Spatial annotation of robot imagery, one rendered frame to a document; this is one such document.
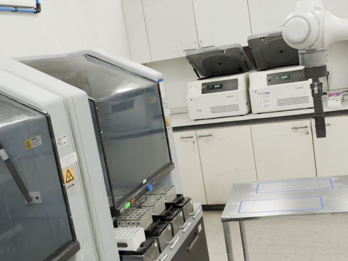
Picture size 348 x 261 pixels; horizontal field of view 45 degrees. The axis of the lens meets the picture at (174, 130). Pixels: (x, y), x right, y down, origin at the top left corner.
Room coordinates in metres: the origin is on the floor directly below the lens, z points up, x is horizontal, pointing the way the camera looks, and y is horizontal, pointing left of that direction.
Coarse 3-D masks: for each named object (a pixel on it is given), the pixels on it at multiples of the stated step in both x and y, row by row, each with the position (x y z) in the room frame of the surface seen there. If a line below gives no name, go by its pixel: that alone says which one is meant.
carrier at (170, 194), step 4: (168, 188) 2.00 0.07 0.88; (172, 188) 2.00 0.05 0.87; (164, 192) 1.94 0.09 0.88; (168, 192) 1.95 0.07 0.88; (172, 192) 1.99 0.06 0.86; (164, 196) 1.93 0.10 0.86; (168, 196) 1.94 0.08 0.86; (172, 196) 1.98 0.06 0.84; (176, 196) 2.02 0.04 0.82; (164, 200) 1.93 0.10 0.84; (168, 200) 1.93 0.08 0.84; (172, 200) 1.98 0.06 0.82
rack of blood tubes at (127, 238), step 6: (114, 228) 1.63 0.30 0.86; (120, 228) 1.62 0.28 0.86; (126, 228) 1.61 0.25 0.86; (132, 228) 1.59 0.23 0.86; (138, 228) 1.59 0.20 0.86; (120, 234) 1.56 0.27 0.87; (126, 234) 1.55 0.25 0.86; (132, 234) 1.54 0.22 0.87; (138, 234) 1.53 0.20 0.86; (120, 240) 1.51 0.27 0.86; (126, 240) 1.50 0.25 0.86; (132, 240) 1.49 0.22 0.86; (138, 240) 1.53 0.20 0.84; (120, 246) 1.57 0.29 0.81; (126, 246) 1.56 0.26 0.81; (132, 246) 1.50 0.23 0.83; (138, 246) 1.52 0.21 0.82
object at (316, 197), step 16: (336, 176) 1.94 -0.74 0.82; (240, 192) 1.94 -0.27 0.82; (256, 192) 1.90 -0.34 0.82; (272, 192) 1.86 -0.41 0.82; (288, 192) 1.83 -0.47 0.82; (304, 192) 1.80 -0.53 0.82; (320, 192) 1.77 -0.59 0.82; (336, 192) 1.73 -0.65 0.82; (224, 208) 1.77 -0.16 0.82; (240, 208) 1.73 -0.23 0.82; (256, 208) 1.70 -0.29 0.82; (272, 208) 1.67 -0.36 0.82; (288, 208) 1.65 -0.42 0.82; (304, 208) 1.62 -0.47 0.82; (320, 208) 1.59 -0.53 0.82; (336, 208) 1.57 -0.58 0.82; (224, 224) 1.66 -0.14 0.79; (240, 224) 2.07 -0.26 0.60
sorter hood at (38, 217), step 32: (0, 96) 1.27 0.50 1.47; (0, 128) 1.07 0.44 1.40; (32, 128) 1.17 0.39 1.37; (0, 160) 1.04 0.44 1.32; (32, 160) 1.14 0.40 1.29; (0, 192) 1.02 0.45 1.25; (32, 192) 1.12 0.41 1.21; (64, 192) 1.24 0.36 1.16; (0, 224) 1.00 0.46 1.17; (32, 224) 1.09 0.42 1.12; (64, 224) 1.21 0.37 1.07; (0, 256) 0.97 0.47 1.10; (32, 256) 1.07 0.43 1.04; (64, 256) 1.17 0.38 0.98
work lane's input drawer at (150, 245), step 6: (150, 240) 1.56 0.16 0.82; (156, 240) 1.58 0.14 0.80; (144, 246) 1.51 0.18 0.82; (150, 246) 1.53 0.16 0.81; (156, 246) 1.57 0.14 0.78; (120, 252) 1.51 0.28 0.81; (126, 252) 1.50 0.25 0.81; (132, 252) 1.49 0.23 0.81; (138, 252) 1.48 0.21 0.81; (144, 252) 1.49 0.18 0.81; (150, 252) 1.52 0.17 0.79; (156, 252) 1.57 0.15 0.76; (120, 258) 1.50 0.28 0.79; (126, 258) 1.49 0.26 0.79; (132, 258) 1.48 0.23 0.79; (138, 258) 1.47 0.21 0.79; (144, 258) 1.47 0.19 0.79; (150, 258) 1.51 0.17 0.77; (156, 258) 1.56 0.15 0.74; (162, 258) 1.52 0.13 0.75
